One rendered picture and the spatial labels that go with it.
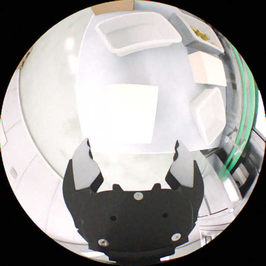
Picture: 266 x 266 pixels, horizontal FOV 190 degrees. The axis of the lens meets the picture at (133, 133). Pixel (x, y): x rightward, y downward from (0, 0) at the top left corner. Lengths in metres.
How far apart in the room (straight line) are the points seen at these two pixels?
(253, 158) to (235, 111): 0.44
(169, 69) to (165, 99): 0.11
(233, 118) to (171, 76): 0.45
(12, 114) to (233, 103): 3.85
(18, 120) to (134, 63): 3.23
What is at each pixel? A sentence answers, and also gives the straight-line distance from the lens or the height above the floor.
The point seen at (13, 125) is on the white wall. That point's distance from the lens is 3.21.
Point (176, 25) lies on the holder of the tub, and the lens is 0.45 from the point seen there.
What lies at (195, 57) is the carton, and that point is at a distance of 0.36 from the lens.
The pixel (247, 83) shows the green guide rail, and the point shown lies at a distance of 0.57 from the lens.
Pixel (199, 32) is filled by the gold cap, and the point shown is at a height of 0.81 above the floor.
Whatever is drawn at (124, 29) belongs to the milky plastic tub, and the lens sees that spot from 0.38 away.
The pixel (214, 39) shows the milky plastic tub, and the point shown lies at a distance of 0.57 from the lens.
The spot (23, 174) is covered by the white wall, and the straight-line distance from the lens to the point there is 3.04.
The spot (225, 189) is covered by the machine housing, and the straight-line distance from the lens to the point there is 0.62.
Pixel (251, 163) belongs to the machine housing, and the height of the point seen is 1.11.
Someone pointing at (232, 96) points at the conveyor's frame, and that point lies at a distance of 0.59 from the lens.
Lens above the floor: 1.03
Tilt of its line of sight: 61 degrees down
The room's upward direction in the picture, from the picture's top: 177 degrees clockwise
